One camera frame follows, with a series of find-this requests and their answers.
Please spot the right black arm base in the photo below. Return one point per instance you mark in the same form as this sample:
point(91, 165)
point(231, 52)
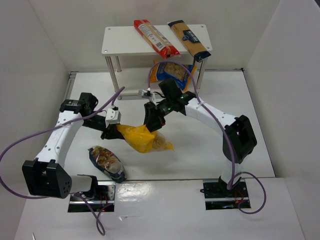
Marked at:
point(217, 199)

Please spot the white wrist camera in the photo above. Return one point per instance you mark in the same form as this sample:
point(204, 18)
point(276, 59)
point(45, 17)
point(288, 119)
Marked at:
point(113, 117)
point(146, 94)

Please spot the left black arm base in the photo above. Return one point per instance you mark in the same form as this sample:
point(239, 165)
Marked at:
point(103, 201)

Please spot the blue yellow pasta bag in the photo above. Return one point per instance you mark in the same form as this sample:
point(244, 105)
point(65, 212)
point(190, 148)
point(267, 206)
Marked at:
point(169, 70)

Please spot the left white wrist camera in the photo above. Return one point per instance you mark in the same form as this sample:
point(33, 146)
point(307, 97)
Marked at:
point(113, 117)

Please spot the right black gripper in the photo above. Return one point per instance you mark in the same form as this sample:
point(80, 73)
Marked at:
point(153, 116)

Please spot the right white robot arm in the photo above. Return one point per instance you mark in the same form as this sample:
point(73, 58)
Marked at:
point(238, 137)

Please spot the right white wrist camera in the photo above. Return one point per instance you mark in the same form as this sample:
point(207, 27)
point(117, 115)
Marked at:
point(146, 94)

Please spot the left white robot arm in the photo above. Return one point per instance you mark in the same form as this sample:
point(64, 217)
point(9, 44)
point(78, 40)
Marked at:
point(45, 176)

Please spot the dark mixed pasta bag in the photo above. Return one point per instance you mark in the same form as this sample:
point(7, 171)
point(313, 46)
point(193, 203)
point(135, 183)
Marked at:
point(108, 163)

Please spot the tan and blue spaghetti package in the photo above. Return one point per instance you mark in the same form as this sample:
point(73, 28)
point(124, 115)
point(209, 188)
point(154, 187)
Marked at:
point(190, 41)

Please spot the red spaghetti package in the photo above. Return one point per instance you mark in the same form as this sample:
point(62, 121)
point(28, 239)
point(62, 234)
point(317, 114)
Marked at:
point(155, 39)

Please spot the yellow macaroni bag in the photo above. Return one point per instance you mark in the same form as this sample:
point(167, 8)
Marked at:
point(144, 141)

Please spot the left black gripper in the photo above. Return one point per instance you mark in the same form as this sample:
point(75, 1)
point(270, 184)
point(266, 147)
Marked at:
point(110, 132)

